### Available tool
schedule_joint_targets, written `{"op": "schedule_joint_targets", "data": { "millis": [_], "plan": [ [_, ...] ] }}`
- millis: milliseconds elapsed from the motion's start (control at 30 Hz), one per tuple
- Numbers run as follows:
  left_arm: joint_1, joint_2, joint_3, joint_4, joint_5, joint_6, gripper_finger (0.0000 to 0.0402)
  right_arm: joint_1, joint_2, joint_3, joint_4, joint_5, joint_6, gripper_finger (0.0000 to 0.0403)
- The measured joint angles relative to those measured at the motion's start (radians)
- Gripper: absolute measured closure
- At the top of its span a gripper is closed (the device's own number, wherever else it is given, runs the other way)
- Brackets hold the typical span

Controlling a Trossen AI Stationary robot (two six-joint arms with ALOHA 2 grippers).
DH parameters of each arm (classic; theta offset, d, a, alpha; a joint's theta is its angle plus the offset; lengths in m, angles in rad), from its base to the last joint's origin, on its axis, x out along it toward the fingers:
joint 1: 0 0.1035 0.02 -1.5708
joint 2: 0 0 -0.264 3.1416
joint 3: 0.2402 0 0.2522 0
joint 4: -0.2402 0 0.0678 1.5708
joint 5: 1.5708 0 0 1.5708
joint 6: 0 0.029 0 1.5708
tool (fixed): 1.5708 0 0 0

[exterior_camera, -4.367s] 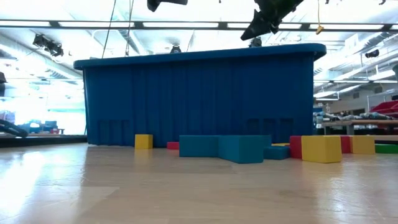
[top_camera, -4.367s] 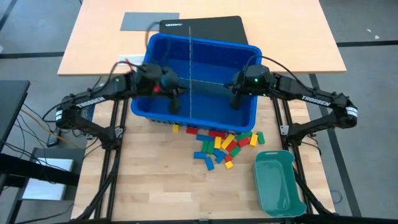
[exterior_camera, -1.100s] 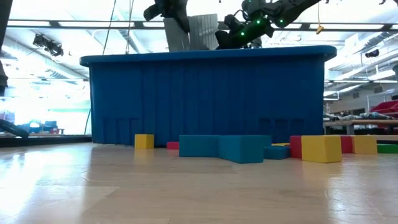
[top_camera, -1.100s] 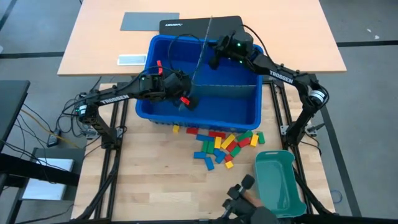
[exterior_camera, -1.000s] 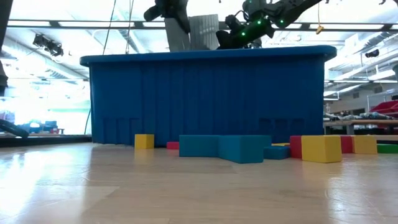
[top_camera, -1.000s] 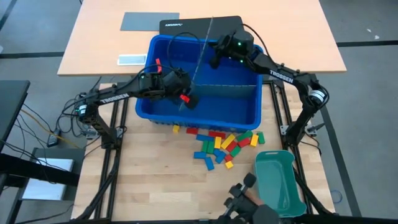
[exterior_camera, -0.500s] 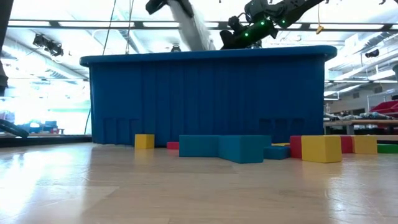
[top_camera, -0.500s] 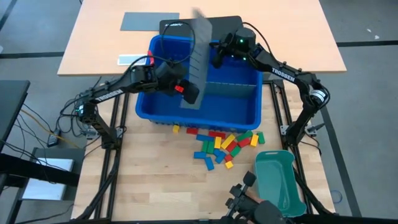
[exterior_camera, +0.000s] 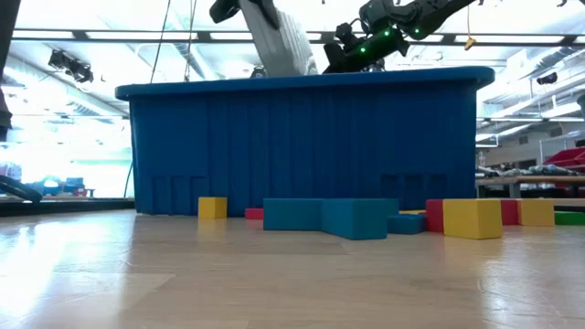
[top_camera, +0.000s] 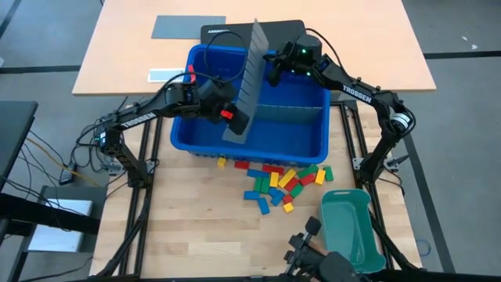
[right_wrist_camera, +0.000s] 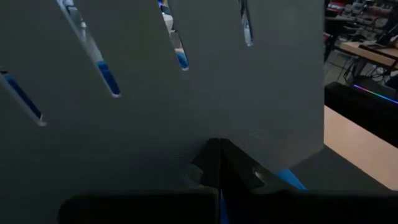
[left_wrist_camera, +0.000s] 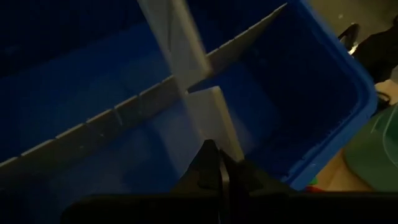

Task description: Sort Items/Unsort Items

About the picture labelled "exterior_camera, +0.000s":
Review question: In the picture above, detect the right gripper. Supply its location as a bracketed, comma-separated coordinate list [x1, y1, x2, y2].
[322, 21, 411, 75]

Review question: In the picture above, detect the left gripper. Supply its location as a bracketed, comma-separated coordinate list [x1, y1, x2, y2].
[208, 0, 282, 31]

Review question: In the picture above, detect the short grey slotted divider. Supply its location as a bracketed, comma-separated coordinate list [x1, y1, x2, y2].
[237, 0, 320, 78]

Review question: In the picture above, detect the large blue plastic bin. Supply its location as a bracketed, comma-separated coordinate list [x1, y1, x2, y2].
[113, 65, 496, 218]

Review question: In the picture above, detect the yellow hanging pendant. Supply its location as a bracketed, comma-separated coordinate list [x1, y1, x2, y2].
[463, 0, 478, 52]

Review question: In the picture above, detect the blue wooden block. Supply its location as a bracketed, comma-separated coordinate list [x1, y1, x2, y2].
[387, 214, 428, 236]
[262, 197, 324, 232]
[320, 197, 399, 241]

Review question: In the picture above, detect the small red wooden cube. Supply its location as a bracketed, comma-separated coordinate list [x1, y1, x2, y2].
[425, 198, 445, 234]

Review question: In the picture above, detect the black ceiling device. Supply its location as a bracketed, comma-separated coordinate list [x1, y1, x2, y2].
[47, 48, 96, 85]
[536, 70, 559, 87]

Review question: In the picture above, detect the small yellow wooden cube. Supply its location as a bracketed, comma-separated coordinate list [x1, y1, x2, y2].
[197, 196, 229, 220]
[441, 197, 504, 241]

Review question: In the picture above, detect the wooden workbench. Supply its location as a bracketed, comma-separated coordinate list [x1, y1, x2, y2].
[474, 175, 585, 200]

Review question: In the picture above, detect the red storage bin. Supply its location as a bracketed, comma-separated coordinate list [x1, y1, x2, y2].
[542, 146, 585, 174]

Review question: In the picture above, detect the green wooden block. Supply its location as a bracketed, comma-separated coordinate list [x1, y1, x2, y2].
[553, 210, 585, 227]

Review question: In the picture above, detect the hanging black cable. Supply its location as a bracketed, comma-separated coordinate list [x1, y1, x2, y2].
[122, 0, 173, 199]

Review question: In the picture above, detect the black curved hose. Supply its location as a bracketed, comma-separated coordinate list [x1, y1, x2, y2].
[0, 175, 44, 205]

